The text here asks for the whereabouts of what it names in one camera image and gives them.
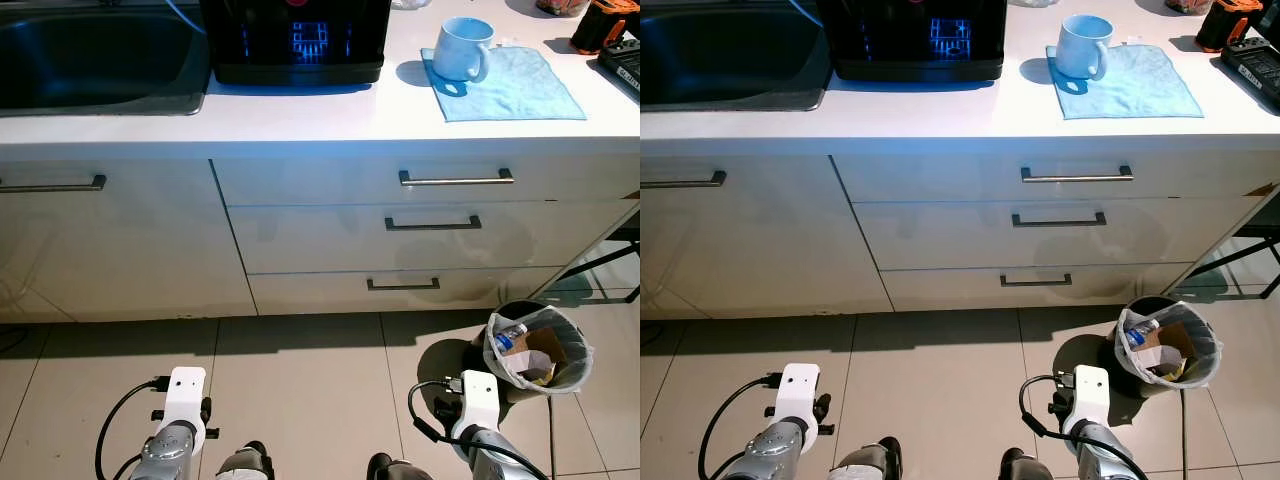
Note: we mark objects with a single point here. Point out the steel kitchen sink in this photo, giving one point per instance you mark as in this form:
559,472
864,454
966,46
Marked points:
90,60
720,55

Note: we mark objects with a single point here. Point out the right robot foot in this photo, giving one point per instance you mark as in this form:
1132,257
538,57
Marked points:
1025,468
395,470

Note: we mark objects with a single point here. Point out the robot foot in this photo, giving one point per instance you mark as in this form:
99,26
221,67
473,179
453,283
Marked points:
865,462
1025,468
245,465
395,470

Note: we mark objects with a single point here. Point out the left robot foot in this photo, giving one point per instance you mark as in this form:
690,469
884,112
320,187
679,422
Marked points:
865,462
245,465

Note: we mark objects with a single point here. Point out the clear plastic bottle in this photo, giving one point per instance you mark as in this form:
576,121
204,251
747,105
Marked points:
1140,332
508,338

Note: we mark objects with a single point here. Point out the brown cardboard piece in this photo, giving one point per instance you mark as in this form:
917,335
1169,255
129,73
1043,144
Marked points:
1178,342
545,345

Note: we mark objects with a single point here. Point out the black bin with grey bag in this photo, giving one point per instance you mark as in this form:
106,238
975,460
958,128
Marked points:
575,360
1205,355

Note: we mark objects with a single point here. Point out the white drawer front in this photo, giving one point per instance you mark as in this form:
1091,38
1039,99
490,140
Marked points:
940,288
300,185
920,235
920,180
300,240
300,292

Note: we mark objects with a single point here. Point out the white cabinet door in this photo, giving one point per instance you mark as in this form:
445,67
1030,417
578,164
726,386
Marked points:
750,245
120,250

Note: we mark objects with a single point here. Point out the light blue cloth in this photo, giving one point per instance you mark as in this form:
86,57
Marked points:
525,90
1150,90

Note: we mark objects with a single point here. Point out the light blue mug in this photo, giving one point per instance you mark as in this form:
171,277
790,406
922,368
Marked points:
1078,48
455,50

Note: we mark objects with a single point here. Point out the flat black device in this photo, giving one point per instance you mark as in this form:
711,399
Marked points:
625,60
1255,60

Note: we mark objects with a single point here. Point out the orange and black tool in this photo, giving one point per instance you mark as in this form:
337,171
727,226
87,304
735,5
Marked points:
1225,25
600,25

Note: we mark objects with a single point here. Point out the glass jar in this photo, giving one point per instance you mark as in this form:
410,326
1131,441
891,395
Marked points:
1190,6
562,7

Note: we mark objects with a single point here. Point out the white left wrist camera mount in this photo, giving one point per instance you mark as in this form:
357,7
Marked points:
185,395
798,392

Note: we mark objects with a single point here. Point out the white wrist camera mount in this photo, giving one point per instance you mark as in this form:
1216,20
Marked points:
478,400
798,392
1090,395
185,395

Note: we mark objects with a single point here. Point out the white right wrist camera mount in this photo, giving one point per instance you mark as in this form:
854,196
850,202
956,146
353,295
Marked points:
1090,395
478,400

